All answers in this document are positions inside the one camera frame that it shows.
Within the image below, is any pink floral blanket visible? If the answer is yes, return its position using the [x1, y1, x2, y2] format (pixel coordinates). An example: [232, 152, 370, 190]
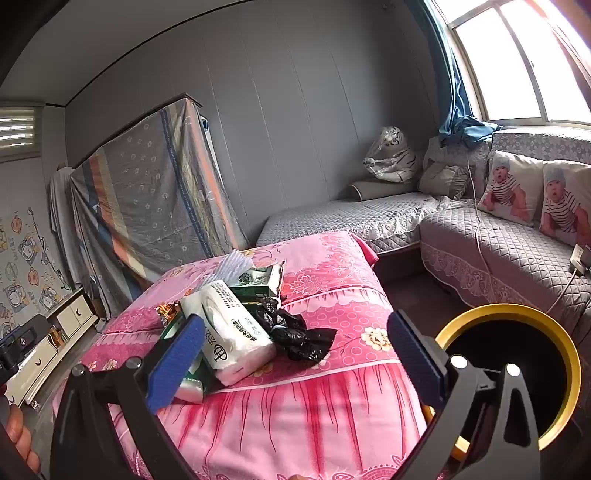
[53, 231, 455, 480]

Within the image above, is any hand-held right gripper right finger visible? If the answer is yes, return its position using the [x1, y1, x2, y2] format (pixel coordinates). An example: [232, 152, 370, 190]
[387, 310, 541, 480]

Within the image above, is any white cable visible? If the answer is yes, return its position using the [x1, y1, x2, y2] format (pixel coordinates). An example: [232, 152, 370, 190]
[464, 154, 509, 303]

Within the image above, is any white hanging garment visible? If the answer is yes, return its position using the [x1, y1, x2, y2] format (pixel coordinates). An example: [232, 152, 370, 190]
[48, 164, 86, 287]

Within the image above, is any grey ruffled cushion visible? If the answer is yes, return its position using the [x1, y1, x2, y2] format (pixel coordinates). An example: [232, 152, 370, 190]
[418, 164, 472, 200]

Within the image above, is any yellow rimmed black bin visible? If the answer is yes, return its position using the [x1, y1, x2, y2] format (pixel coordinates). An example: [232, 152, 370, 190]
[422, 303, 581, 462]

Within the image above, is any white cabinet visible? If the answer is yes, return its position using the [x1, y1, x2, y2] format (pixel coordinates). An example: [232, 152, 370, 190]
[0, 286, 100, 407]

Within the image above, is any window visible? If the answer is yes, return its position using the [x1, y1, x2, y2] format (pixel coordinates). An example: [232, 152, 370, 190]
[434, 0, 591, 125]

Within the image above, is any grey quilted sofa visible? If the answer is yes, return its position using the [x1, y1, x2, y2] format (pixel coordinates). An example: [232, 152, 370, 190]
[255, 129, 591, 342]

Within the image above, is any cartoon wall sticker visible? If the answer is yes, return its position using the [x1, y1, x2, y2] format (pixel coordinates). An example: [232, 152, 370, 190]
[0, 205, 75, 337]

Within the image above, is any grey bolster pillow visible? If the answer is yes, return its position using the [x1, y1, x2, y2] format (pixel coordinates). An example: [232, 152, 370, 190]
[348, 179, 419, 201]

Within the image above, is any green white medicine box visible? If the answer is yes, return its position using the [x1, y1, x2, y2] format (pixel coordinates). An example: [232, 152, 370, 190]
[229, 262, 286, 303]

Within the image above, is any white tissue pack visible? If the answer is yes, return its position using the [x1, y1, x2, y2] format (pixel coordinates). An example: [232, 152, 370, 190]
[181, 279, 278, 387]

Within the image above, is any black plastic bag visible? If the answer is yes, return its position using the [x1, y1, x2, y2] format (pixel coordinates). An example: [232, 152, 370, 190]
[252, 298, 338, 363]

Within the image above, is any shiny candy wrapper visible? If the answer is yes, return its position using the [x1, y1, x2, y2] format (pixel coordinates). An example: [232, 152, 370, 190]
[156, 301, 183, 324]

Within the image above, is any plush tiger in plastic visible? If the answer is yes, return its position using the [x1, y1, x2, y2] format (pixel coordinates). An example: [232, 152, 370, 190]
[363, 126, 423, 183]

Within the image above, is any white power strip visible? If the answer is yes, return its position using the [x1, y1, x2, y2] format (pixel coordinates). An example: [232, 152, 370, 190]
[569, 244, 591, 273]

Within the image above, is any baby print pillow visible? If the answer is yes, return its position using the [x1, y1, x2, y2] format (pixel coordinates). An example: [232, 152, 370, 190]
[539, 159, 591, 247]
[477, 150, 546, 227]

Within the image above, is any person's left hand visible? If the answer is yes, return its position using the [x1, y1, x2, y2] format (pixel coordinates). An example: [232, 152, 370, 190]
[4, 406, 42, 474]

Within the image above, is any green white soft packet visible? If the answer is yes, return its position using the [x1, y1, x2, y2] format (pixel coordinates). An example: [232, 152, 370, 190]
[159, 314, 215, 404]

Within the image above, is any blue curtain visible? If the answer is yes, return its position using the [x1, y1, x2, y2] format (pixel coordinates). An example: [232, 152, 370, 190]
[422, 0, 504, 148]

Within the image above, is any clear bubble wrap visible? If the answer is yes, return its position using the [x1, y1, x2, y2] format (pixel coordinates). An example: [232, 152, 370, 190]
[198, 249, 257, 294]

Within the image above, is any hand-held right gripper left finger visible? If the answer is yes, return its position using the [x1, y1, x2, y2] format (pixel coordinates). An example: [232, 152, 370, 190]
[50, 315, 207, 480]

